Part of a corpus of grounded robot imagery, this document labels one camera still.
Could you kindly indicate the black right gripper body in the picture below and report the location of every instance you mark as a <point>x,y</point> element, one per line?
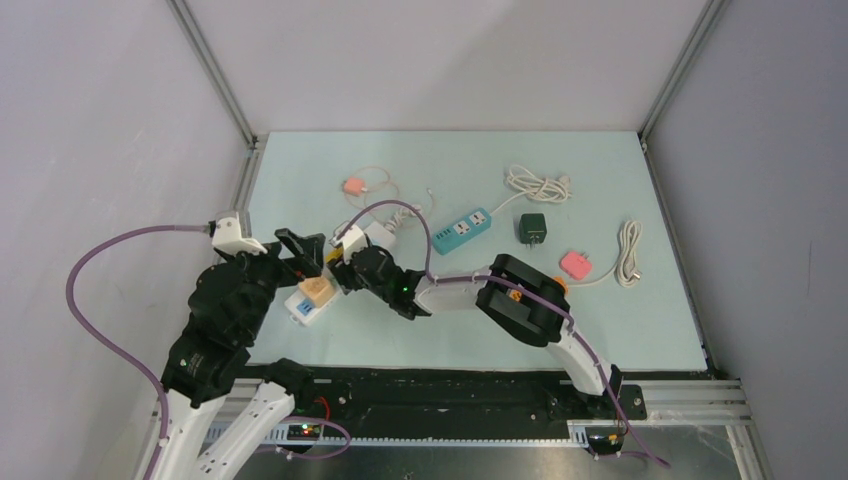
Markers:
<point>351,281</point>

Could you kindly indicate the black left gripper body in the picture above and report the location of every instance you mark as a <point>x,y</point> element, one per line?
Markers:
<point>267,271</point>

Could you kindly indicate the yellow cube socket adapter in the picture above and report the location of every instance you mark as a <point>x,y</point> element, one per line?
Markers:
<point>334,255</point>

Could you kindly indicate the beige cube socket adapter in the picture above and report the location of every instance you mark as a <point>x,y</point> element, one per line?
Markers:
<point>318,290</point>

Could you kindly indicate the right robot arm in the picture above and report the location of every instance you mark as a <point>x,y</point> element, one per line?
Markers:
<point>528,305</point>

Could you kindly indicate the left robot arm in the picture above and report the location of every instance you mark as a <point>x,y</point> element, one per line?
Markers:
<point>226,312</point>

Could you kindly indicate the pink plug adapter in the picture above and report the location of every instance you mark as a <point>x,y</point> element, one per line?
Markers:
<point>576,265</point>

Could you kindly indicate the white power strip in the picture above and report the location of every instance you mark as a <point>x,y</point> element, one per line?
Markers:
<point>301,311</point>

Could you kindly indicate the pink USB charger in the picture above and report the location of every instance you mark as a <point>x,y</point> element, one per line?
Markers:
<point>355,186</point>

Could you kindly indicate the teal power strip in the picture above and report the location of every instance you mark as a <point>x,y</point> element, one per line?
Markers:
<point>461,231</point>

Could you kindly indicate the dark green cube adapter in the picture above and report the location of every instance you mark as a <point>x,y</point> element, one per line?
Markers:
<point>532,229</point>

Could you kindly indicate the orange power strip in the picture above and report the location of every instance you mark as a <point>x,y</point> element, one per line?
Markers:
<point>562,282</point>

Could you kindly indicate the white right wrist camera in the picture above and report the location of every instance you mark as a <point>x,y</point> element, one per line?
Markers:
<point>349,239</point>

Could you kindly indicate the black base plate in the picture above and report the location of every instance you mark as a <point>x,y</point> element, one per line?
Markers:
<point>462,405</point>

